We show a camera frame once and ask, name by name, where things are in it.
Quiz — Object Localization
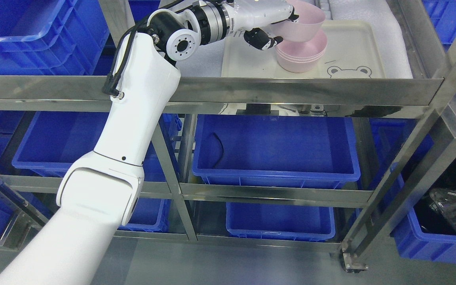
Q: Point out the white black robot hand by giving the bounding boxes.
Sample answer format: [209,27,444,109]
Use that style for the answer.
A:
[221,0,299,51]

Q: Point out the pink ikea bowl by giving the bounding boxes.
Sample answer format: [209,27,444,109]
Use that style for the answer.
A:
[271,0,326,43]

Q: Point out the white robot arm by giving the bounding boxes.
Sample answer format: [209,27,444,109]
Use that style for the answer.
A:
[0,1,229,285]

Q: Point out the blue bin left middle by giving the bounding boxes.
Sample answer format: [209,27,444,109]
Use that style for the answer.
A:
[11,111,183,182]

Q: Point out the stacked pink bowls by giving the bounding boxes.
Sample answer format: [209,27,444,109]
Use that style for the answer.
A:
[276,28,328,73]

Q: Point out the steel rack with bins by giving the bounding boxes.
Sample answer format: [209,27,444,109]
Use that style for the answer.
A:
[0,0,456,271]

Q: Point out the cream bear tray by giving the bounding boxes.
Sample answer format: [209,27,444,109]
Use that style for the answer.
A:
[221,21,386,79]

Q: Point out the blue bin bottom centre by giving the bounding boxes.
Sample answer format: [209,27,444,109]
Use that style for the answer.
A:
[226,202,336,242]

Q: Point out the blue bin upper left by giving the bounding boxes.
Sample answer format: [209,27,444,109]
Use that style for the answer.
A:
[0,0,109,76]

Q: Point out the blue bin right with items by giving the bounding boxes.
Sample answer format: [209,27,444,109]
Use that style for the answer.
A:
[370,119,456,264]

